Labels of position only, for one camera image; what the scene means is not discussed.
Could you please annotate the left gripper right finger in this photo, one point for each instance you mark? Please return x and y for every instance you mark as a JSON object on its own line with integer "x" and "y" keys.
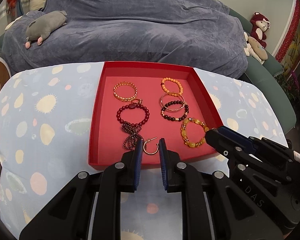
{"x": 177, "y": 176}

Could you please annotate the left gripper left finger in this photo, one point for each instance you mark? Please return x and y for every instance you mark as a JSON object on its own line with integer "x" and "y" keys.
{"x": 124, "y": 175}

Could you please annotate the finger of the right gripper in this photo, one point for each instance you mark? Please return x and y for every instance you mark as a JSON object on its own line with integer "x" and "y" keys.
{"x": 239, "y": 139}
{"x": 222, "y": 144}

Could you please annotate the rose gold hoop earring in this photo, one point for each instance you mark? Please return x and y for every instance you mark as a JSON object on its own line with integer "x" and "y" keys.
{"x": 151, "y": 146}

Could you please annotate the small purple bead strand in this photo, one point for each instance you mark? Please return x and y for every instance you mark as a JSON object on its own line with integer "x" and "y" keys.
{"x": 133, "y": 131}

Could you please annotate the dark bead bracelet gold accent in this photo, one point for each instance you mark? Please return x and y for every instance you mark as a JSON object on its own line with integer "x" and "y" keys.
{"x": 171, "y": 118}

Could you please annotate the thin rose gold bangle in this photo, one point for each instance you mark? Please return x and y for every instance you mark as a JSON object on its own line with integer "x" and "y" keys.
{"x": 173, "y": 105}

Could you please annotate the red shallow cardboard tray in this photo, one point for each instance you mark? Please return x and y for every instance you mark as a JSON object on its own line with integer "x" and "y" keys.
{"x": 106, "y": 135}

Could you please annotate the beige cushion plush toy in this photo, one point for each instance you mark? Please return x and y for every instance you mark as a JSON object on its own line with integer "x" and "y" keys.
{"x": 253, "y": 48}

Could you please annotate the light blue patterned tablecloth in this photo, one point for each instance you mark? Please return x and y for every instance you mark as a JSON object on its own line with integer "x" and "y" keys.
{"x": 45, "y": 117}

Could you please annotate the red monkey plush toy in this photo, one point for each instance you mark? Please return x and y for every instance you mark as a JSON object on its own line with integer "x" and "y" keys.
{"x": 260, "y": 25}

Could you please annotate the blue grey bed blanket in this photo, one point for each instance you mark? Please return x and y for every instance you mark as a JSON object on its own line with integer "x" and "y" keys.
{"x": 195, "y": 33}

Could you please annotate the grey mouse plush toy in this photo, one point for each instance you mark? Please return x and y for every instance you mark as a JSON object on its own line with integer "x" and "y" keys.
{"x": 41, "y": 28}

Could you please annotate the red bow curtain tie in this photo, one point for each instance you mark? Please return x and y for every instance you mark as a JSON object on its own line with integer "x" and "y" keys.
{"x": 11, "y": 6}

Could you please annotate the green bed frame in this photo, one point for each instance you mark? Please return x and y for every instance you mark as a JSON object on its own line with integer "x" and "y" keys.
{"x": 263, "y": 77}

